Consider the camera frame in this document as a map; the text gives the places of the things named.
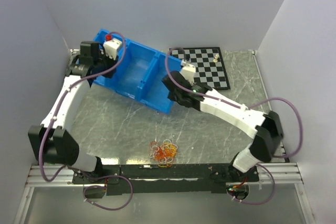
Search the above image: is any white chess piece far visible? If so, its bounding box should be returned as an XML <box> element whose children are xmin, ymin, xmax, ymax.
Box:
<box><xmin>213</xmin><ymin>54</ymin><xmax>219</xmax><ymax>63</ymax></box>

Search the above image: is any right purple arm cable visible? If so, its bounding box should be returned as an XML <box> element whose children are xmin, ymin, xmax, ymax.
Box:
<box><xmin>165</xmin><ymin>47</ymin><xmax>303</xmax><ymax>205</ymax></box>

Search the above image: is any yellow cable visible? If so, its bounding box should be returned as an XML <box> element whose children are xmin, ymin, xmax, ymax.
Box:
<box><xmin>157</xmin><ymin>141</ymin><xmax>180</xmax><ymax>168</ymax></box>

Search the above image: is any aluminium rail frame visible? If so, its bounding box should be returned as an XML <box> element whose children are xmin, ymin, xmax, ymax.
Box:
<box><xmin>25</xmin><ymin>163</ymin><xmax>303</xmax><ymax>187</ymax></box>

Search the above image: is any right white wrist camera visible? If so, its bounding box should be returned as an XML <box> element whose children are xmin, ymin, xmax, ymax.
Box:
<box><xmin>180</xmin><ymin>60</ymin><xmax>196</xmax><ymax>85</ymax></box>

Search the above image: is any blue three-compartment plastic bin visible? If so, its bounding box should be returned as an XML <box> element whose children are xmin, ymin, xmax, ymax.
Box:
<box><xmin>94</xmin><ymin>38</ymin><xmax>173</xmax><ymax>114</ymax></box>

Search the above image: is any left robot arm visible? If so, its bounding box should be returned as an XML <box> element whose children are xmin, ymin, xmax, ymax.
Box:
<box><xmin>28</xmin><ymin>39</ymin><xmax>122</xmax><ymax>183</ymax></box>

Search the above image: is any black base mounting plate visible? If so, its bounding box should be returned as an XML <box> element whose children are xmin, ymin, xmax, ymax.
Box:
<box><xmin>72</xmin><ymin>163</ymin><xmax>259</xmax><ymax>196</ymax></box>

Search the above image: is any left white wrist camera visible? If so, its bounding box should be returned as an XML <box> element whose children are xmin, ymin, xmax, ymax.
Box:
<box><xmin>103</xmin><ymin>39</ymin><xmax>123</xmax><ymax>60</ymax></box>

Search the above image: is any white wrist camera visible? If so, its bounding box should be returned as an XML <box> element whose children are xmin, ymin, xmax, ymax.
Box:
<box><xmin>180</xmin><ymin>60</ymin><xmax>196</xmax><ymax>85</ymax></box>
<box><xmin>103</xmin><ymin>39</ymin><xmax>123</xmax><ymax>60</ymax></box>

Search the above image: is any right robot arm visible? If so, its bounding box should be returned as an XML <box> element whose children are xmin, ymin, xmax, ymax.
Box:
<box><xmin>162</xmin><ymin>71</ymin><xmax>284</xmax><ymax>181</ymax></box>

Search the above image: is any white cable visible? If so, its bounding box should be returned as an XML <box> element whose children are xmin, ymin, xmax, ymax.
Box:
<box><xmin>148</xmin><ymin>139</ymin><xmax>177</xmax><ymax>164</ymax></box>

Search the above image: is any black and white chessboard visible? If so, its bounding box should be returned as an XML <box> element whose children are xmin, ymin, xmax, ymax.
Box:
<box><xmin>184</xmin><ymin>47</ymin><xmax>230</xmax><ymax>91</ymax></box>

